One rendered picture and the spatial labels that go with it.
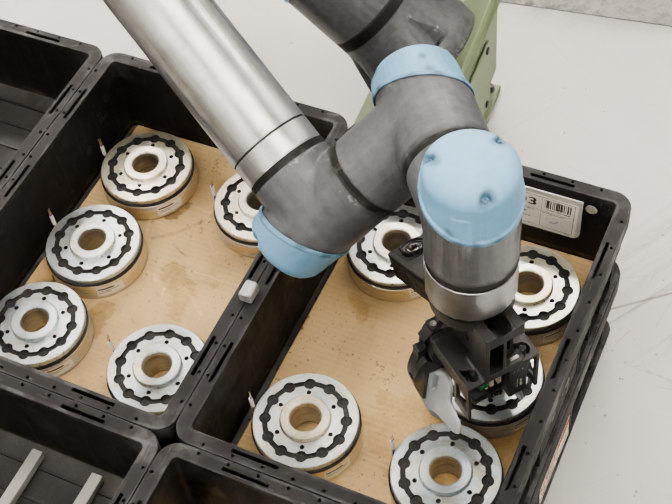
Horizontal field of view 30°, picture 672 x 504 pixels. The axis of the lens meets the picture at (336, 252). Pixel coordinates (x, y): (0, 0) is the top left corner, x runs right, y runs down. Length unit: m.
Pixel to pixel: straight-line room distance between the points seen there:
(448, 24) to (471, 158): 0.56
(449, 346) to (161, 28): 0.36
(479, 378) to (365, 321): 0.25
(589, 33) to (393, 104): 0.77
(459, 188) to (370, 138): 0.13
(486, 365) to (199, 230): 0.45
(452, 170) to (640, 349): 0.57
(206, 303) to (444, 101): 0.44
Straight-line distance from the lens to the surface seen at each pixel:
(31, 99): 1.56
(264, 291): 1.18
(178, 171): 1.39
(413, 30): 1.44
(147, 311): 1.32
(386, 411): 1.22
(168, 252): 1.36
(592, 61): 1.69
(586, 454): 1.35
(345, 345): 1.26
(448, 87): 0.98
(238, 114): 1.03
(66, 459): 1.25
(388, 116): 0.98
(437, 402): 1.15
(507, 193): 0.89
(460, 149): 0.91
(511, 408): 1.18
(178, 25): 1.05
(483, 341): 1.00
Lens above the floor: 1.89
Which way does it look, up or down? 53 degrees down
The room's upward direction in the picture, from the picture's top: 8 degrees counter-clockwise
